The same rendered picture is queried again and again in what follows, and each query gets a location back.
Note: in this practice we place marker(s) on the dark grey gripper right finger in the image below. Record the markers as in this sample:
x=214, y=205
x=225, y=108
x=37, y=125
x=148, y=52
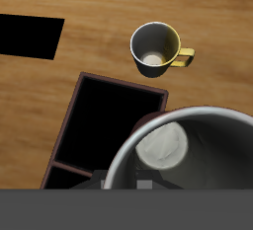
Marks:
x=154, y=177

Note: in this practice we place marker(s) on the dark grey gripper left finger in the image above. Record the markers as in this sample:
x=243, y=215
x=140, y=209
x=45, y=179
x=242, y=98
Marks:
x=95, y=179

